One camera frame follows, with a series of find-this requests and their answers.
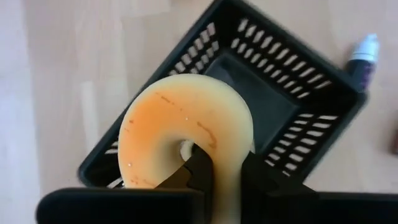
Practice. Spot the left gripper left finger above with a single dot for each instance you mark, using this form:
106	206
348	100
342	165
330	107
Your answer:
199	177

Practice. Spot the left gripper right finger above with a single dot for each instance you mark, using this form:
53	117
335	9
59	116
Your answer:
267	199

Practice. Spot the black slotted plastic basket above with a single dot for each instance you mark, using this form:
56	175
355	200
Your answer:
264	102

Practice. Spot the dark bottle with white cap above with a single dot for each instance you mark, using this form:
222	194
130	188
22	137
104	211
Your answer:
362	67

